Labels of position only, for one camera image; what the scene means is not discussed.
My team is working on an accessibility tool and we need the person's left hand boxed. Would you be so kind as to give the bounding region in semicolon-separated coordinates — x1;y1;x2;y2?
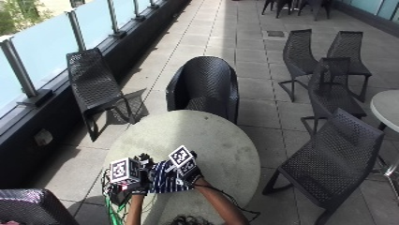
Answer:
129;152;156;196

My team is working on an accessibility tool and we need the blue white striped cloth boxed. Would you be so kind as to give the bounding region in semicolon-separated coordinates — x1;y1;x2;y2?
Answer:
148;159;196;195

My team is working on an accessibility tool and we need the person's right hand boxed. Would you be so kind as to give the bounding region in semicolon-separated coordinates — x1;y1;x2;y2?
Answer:
173;151;205;188

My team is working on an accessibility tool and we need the black woven armchair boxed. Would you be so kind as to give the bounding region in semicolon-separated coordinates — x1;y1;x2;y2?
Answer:
0;187;80;225
165;55;241;125

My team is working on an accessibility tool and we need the group of black chairs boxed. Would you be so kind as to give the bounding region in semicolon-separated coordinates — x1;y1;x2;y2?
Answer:
261;0;334;23

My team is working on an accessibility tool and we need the white marker cube glove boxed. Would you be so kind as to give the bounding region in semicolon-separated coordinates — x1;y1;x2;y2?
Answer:
109;157;143;185
168;144;197;170

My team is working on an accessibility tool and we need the black cable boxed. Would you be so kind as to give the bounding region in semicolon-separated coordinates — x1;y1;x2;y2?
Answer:
194;184;262;223

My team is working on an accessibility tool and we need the green cable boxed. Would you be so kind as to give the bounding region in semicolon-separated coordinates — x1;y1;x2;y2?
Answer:
104;195;129;225

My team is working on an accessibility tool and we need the black mesh lounge chair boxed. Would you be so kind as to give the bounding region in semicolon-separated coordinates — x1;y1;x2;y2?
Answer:
65;47;145;143

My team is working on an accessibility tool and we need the white marker cube left glove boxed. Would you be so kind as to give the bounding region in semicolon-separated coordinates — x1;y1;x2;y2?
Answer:
109;157;143;185

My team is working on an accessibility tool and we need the round grey table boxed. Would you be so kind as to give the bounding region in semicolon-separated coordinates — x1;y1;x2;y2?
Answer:
103;109;262;225

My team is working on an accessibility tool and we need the round white table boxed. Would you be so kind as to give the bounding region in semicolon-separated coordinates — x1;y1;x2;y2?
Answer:
369;89;399;195

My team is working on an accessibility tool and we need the glass balcony railing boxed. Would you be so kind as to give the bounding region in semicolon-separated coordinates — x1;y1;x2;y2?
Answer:
0;0;190;120

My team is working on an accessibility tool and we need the white marker cube right glove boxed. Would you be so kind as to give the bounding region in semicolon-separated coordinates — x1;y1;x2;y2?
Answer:
168;144;197;170

